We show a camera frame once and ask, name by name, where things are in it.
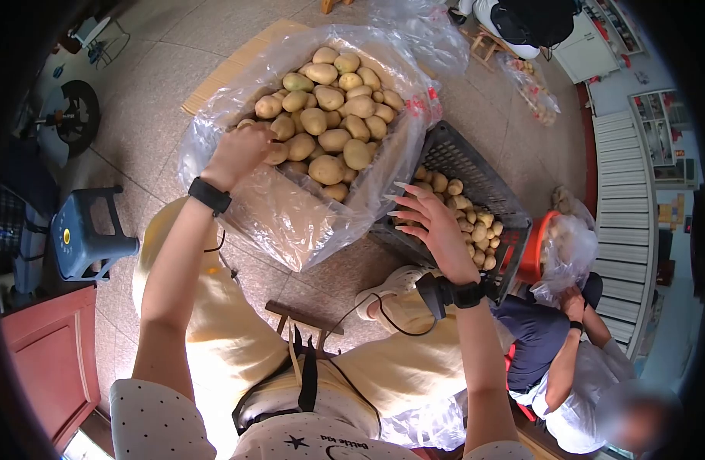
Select low wooden stool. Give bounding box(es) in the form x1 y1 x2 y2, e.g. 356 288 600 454
264 299 345 352
460 23 517 72

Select person's body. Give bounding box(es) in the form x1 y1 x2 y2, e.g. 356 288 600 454
110 339 537 460

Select clear bag with potatoes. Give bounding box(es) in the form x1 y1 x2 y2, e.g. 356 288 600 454
496 52 562 127
531 185 600 308

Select pile of large potatoes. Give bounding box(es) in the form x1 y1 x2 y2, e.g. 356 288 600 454
236 46 406 203

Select red plastic bucket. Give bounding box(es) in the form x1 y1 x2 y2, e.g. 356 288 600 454
499 210 562 286

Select large clear plastic bag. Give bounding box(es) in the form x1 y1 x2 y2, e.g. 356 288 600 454
177 23 445 274

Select white cabinet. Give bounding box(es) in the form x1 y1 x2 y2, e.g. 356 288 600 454
551 11 620 85

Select person's right ring finger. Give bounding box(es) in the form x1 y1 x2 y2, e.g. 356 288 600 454
384 194 431 211

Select blue plastic stool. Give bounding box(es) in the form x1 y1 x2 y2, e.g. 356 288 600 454
49 184 141 284

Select single yellow potato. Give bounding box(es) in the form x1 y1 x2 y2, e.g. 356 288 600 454
264 141 290 167

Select black plastic crate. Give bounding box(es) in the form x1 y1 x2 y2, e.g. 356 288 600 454
368 120 534 307

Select metal frame chair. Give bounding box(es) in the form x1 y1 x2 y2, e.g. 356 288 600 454
71 16 131 71

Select person's left hand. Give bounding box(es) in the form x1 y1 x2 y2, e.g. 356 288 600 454
200 123 279 192

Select person's left fingers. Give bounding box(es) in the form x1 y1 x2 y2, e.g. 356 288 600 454
236 123 279 151

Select full shop shelf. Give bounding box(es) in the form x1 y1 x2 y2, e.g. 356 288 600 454
582 0 646 58

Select glass display shelf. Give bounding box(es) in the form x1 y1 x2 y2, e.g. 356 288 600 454
628 89 701 191

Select black wrist band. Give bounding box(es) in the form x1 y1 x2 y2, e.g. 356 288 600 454
188 176 233 217
416 271 486 320

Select heap of small potatoes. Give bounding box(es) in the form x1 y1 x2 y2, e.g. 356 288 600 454
391 166 505 272

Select brown cardboard carton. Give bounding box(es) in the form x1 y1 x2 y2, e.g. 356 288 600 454
181 17 422 219

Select red wooden cabinet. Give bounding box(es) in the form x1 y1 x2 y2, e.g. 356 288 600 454
0 284 103 455

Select black floor fan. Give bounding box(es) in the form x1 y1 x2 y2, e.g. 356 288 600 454
36 79 102 168

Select person's right index finger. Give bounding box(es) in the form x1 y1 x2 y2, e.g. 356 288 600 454
394 224 436 242

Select person's right hand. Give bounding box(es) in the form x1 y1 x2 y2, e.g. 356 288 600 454
384 182 481 286

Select person's right middle finger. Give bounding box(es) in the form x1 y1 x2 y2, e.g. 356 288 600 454
387 209 431 224

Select empty clear plastic bag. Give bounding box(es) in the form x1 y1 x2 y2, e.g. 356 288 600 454
366 0 471 78

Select white roller conveyor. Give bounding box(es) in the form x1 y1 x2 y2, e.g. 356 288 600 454
591 109 661 363

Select person's right little finger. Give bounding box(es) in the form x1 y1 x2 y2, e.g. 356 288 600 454
393 182 439 202

